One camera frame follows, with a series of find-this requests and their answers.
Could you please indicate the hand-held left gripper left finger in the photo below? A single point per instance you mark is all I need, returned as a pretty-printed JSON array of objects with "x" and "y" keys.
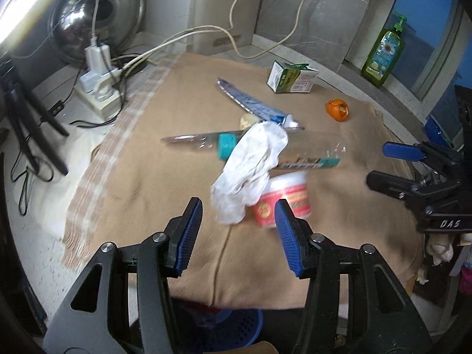
[{"x": 190, "y": 236}]

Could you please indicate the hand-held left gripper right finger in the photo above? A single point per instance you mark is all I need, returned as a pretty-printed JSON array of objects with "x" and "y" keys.
[{"x": 287, "y": 236}]

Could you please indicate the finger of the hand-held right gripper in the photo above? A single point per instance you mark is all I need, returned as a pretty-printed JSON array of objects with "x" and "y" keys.
[
  {"x": 391, "y": 184},
  {"x": 402, "y": 150}
]

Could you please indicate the red and white plastic cup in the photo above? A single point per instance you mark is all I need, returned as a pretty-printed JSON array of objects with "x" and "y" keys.
[{"x": 287, "y": 195}]

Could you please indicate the orange peel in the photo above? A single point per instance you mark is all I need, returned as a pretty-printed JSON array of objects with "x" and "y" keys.
[{"x": 336, "y": 110}]

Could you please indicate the white tissue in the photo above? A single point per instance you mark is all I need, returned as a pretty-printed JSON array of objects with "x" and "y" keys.
[{"x": 247, "y": 169}]

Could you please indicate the clear plastic bottle teal cap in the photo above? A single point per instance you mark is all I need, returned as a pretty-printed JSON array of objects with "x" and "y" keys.
[{"x": 313, "y": 151}]

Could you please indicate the clear plastic wrapper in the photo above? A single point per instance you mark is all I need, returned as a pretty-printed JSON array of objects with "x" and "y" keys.
[{"x": 188, "y": 142}]

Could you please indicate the blue plastic basket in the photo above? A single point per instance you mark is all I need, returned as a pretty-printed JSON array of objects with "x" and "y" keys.
[{"x": 239, "y": 330}]

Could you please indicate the beige round ball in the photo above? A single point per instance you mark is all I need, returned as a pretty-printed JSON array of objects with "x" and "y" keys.
[{"x": 247, "y": 121}]

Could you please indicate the green and white milk carton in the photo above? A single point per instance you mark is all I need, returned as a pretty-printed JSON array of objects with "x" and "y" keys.
[{"x": 291, "y": 78}]

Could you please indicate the blue silver toothpaste tube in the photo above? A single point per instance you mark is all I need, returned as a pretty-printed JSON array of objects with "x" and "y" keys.
[{"x": 250, "y": 101}]

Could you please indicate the person's right hand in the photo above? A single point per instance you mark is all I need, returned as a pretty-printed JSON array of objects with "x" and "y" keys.
[{"x": 440, "y": 249}]

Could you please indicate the blue plastic container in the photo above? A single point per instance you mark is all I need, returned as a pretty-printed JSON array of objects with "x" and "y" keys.
[{"x": 440, "y": 129}]

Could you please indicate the tan cloth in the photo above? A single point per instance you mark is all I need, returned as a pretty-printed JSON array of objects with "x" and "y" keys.
[{"x": 166, "y": 191}]

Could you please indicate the green dish soap bottle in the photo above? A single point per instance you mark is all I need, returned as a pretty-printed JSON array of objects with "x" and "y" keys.
[{"x": 381, "y": 55}]

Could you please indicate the white power strip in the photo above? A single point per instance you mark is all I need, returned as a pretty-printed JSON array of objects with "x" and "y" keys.
[{"x": 101, "y": 97}]

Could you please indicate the black tripod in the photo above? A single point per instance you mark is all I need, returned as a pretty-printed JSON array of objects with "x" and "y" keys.
[{"x": 33, "y": 118}]

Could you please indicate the white charger adapter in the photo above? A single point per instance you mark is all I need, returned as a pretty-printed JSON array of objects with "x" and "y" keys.
[{"x": 96, "y": 57}]

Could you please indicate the white cutting board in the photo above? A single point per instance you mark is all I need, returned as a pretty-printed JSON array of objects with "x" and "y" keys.
[{"x": 221, "y": 3}]

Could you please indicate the steel pot lid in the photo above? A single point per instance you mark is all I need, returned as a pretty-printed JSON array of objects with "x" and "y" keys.
[{"x": 110, "y": 11}]

